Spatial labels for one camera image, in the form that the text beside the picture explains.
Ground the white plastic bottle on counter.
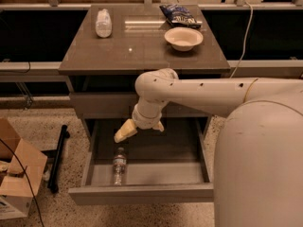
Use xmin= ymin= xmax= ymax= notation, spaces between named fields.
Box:
xmin=95 ymin=9 xmax=113 ymax=38

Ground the white hanging cable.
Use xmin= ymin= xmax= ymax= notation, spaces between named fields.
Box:
xmin=229 ymin=2 xmax=255 ymax=79

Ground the clear plastic water bottle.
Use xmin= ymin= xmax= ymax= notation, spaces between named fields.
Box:
xmin=113 ymin=148 xmax=127 ymax=185

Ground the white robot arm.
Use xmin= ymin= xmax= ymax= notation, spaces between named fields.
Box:
xmin=115 ymin=68 xmax=303 ymax=227

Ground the closed grey top drawer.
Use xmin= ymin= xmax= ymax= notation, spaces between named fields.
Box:
xmin=69 ymin=93 xmax=206 ymax=119

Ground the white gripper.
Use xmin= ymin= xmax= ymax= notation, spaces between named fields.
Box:
xmin=114 ymin=104 xmax=164 ymax=143

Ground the black cable on floor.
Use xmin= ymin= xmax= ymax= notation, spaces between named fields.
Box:
xmin=0 ymin=137 xmax=46 ymax=227

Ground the open cardboard box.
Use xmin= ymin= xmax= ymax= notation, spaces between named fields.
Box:
xmin=0 ymin=118 xmax=47 ymax=220

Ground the grey drawer cabinet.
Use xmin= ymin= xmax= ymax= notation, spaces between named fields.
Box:
xmin=59 ymin=5 xmax=230 ymax=135

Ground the black metal bar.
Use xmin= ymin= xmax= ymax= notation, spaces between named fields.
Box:
xmin=47 ymin=125 xmax=70 ymax=194

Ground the open grey middle drawer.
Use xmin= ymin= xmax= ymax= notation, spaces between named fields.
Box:
xmin=69 ymin=117 xmax=213 ymax=205

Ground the white paper bowl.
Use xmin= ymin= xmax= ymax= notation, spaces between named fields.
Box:
xmin=164 ymin=27 xmax=204 ymax=52

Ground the blue chip bag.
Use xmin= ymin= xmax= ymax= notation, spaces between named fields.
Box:
xmin=160 ymin=4 xmax=202 ymax=28

